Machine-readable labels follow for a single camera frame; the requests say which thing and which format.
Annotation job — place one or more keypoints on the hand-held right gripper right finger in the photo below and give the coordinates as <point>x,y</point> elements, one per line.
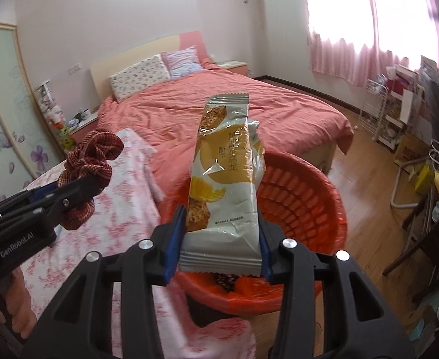
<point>263,254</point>

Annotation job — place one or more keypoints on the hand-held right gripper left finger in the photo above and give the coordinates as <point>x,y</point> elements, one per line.
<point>176,241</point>

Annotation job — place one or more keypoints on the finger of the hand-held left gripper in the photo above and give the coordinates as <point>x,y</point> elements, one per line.
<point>75,194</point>
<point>36,193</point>

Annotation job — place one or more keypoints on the red plaid scrunchie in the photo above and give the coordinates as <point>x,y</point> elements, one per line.
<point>94,157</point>

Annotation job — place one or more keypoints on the red plastic basket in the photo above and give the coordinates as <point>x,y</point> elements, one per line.
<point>301,202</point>

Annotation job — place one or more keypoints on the yellow white snack packet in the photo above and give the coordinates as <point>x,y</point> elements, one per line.
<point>223,179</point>

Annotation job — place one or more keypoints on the person's left hand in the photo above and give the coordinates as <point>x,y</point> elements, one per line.
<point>21,306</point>

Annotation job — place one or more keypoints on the pink floral tablecloth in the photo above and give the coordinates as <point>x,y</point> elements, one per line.
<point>122,202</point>

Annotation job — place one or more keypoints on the pink nightstand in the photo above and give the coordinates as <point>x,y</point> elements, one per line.
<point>84,125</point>
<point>234,69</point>

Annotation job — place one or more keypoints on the wardrobe door with flower decals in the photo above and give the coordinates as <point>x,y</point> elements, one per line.
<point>6,119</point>

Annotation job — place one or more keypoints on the hanging plush toy holder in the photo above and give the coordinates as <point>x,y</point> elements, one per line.
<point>53,112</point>

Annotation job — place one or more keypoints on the floral white pillow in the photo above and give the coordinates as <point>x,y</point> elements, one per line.
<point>139,76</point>

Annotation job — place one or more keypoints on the salmon bed duvet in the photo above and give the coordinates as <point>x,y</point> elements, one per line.
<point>279,119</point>

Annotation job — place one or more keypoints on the wooden headboard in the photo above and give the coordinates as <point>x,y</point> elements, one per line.
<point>137,50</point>

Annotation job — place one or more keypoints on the dark wooden chair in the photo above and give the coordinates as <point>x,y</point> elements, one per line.
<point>421,239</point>

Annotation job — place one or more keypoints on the pink striped pillow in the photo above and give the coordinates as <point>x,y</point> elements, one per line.
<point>182,61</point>

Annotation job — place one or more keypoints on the white paper bag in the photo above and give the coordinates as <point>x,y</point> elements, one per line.
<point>412,106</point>

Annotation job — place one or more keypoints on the pink curtain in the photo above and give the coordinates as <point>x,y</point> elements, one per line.
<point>335,52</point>
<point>410,45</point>

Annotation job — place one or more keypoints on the white wall socket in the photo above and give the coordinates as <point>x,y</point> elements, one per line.
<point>74,69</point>

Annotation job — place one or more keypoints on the white tube frame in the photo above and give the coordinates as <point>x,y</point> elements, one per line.
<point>395,194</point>

